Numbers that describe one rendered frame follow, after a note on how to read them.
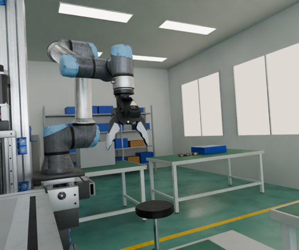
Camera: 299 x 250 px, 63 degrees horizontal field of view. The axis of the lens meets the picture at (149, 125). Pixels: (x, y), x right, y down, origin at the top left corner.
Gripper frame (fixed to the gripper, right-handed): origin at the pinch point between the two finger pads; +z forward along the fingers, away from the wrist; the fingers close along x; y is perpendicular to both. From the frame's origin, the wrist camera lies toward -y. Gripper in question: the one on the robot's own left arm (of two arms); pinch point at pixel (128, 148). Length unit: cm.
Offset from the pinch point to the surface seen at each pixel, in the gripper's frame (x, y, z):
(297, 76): -393, 206, -87
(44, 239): 27, -54, 4
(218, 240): -37, 3, 40
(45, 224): 27, -50, 4
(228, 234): -44, 5, 40
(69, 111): -45, 587, -68
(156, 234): -60, 115, 84
